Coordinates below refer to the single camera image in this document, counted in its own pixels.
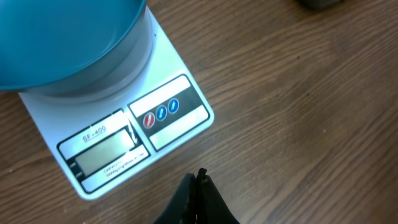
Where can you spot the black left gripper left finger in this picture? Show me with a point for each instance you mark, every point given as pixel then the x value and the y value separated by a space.
pixel 180 208

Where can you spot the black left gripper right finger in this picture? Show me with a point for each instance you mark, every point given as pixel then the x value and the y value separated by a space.
pixel 210 206

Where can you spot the white digital kitchen scale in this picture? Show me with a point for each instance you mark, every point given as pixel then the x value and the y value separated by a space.
pixel 102 140

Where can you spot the teal blue bowl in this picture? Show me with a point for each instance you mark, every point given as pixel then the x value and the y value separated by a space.
pixel 72 47

